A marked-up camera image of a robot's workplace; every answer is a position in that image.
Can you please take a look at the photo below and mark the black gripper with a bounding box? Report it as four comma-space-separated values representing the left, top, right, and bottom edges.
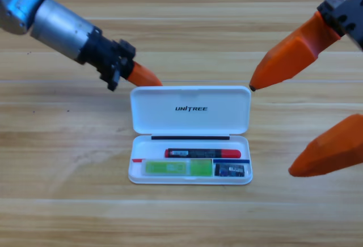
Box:
78, 28, 163, 92
248, 0, 363, 92

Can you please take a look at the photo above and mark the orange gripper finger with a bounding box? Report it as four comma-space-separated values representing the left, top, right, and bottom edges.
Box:
288, 113, 363, 177

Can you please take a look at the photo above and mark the red and black marker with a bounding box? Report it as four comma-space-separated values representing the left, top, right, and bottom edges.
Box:
164, 148, 242, 159

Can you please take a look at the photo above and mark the black eraser with label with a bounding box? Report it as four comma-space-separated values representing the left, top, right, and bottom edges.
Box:
214, 163, 246, 177

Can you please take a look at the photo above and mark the white Unitree pencil case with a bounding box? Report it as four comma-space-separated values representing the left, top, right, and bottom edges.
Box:
128, 85, 253, 185

